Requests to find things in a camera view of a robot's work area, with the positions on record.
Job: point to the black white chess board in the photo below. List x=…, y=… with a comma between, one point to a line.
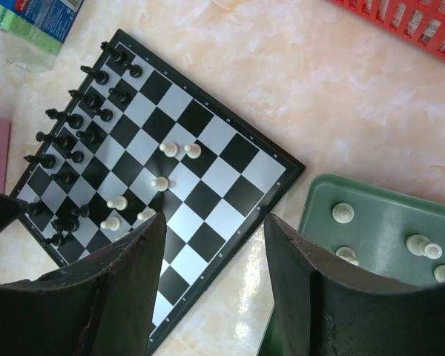
x=214, y=203

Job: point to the blue green sponge pack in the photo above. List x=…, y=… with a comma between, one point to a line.
x=32, y=32

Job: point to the red plastic basket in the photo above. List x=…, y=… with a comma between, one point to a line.
x=421, y=23

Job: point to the white pawn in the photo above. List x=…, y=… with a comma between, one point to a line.
x=160, y=183
x=119, y=203
x=112, y=223
x=170, y=149
x=146, y=214
x=193, y=151

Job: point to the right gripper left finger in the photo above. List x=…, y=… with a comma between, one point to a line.
x=102, y=304

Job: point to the green plastic tray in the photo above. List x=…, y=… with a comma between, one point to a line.
x=383, y=221

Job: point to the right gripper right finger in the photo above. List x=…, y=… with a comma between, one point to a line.
x=327, y=306

